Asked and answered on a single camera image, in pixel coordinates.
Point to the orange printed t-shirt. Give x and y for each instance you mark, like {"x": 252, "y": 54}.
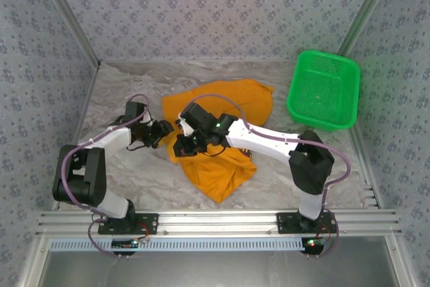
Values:
{"x": 215, "y": 172}

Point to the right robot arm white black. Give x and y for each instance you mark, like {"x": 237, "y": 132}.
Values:
{"x": 262, "y": 140}

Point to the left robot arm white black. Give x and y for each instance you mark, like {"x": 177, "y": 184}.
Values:
{"x": 114, "y": 137}

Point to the green plastic basket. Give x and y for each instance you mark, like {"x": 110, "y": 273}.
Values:
{"x": 322, "y": 92}

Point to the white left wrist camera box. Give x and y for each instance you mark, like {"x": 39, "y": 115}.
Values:
{"x": 146, "y": 119}

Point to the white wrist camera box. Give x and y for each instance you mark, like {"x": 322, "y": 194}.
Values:
{"x": 146, "y": 119}
{"x": 185, "y": 127}

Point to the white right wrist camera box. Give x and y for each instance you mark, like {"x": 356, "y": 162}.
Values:
{"x": 185, "y": 127}

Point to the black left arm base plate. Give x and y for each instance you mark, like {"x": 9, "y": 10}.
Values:
{"x": 148, "y": 224}

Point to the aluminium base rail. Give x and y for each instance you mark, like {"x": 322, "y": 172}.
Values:
{"x": 215, "y": 221}

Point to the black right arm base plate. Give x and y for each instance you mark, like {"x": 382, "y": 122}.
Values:
{"x": 287, "y": 223}

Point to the aluminium frame post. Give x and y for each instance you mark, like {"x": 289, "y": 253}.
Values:
{"x": 366, "y": 11}
{"x": 67, "y": 14}

